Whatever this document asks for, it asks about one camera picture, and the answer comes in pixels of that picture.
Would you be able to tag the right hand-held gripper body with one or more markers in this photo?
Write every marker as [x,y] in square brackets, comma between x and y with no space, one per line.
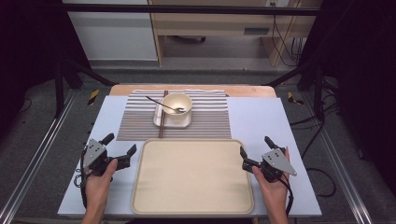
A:
[278,163]

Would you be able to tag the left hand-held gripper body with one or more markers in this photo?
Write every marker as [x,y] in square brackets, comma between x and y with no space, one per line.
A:
[93,154]

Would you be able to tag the beige rectangular tray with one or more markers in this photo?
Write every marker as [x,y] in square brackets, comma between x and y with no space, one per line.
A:
[193,180]

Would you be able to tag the metal spoon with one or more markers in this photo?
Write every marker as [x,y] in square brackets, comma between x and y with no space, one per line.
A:
[162,105]

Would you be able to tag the white square plate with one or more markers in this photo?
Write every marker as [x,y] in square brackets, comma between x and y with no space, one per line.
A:
[174,122]

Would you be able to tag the cream round bowl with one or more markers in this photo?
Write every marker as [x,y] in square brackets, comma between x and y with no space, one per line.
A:
[177,100]

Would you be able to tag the person's right hand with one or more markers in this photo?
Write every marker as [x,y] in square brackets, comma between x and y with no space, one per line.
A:
[275,193]

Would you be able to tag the person's left hand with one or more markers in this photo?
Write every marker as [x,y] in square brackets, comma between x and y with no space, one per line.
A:
[98,186]

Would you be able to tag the yellow black floor tape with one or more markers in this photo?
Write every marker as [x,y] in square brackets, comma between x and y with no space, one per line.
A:
[292,98]
[93,97]

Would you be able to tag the striped woven placemat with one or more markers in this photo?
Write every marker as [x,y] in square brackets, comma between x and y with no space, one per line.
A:
[208,124]

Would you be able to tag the black metal stand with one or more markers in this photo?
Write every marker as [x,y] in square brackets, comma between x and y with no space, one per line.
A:
[58,90]
[318,93]

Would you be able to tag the white cabinet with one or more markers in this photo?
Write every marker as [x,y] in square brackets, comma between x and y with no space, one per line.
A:
[115,37]

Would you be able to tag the black curtain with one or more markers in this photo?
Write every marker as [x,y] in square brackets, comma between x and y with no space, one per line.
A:
[28,46]
[364,62]

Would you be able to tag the light wooden desk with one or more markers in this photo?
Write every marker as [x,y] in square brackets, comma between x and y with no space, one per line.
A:
[214,25]

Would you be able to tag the aluminium floor rail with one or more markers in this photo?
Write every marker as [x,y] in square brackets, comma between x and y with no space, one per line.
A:
[339,168]
[37,158]

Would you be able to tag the black horizontal frame bar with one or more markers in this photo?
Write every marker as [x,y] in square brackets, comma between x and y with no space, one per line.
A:
[186,9]

